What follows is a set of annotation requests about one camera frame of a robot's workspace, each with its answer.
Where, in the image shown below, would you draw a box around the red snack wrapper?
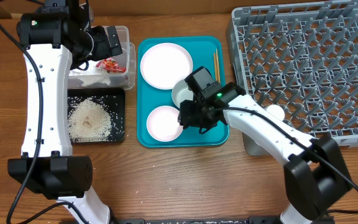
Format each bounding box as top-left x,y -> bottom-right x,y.
95,57 -> 126,73

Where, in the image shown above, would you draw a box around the grey bowl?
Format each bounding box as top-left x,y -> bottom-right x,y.
172,80 -> 193,108

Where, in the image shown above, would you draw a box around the white napkin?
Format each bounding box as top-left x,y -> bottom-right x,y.
69,68 -> 111,88

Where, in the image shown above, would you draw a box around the small white plate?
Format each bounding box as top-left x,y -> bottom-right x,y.
146,106 -> 183,142

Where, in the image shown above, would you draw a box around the white cup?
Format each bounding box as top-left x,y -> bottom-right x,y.
265,104 -> 285,121

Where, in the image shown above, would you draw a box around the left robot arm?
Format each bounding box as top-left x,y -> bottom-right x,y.
7,0 -> 122,223

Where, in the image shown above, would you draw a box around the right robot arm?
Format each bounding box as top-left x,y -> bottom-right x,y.
178,67 -> 352,223

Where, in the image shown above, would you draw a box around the grey dishwasher rack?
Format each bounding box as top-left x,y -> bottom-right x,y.
227,1 -> 358,147

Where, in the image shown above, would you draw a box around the clear plastic bin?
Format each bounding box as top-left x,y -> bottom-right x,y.
68,26 -> 136,90

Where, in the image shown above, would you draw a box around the wooden chopstick right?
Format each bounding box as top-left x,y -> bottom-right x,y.
215,50 -> 221,83

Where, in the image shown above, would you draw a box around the wooden chopstick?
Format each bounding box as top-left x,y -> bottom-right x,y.
215,50 -> 221,83
213,52 -> 218,81

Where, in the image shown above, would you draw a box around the teal serving tray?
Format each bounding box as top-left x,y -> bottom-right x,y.
136,36 -> 230,148

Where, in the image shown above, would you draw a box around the wooden chopstick left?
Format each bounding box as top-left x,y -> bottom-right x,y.
213,52 -> 218,81

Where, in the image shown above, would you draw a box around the large white plate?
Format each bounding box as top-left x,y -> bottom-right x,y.
140,42 -> 193,90

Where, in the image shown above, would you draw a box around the black plastic tray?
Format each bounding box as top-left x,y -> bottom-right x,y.
66,87 -> 126,144

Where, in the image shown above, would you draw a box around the pile of rice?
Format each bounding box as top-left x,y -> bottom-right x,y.
67,95 -> 126,143

